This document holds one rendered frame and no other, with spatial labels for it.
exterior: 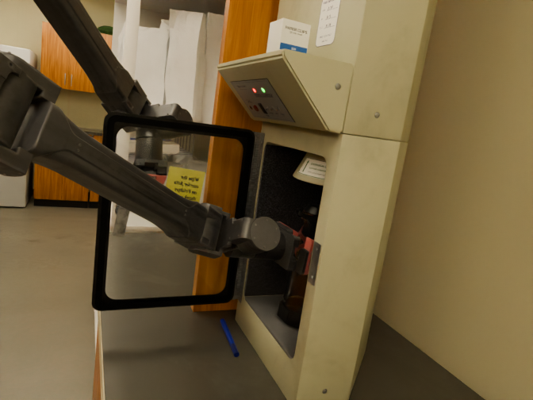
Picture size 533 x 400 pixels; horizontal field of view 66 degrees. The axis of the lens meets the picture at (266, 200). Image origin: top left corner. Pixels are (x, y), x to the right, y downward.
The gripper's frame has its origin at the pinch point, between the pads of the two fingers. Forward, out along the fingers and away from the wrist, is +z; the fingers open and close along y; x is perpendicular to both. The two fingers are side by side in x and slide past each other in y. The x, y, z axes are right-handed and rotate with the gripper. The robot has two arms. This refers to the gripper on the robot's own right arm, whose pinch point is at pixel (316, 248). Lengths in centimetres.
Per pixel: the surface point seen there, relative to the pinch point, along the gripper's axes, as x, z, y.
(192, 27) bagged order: -59, -6, 110
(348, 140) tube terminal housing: -21.4, -10.6, -16.1
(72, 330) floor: 116, -25, 189
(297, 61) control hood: -30.1, -21.8, -15.8
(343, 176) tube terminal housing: -16.0, -9.9, -16.0
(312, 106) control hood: -24.9, -17.7, -15.5
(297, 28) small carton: -37.0, -18.3, -6.8
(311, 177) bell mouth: -14.3, -8.5, -5.2
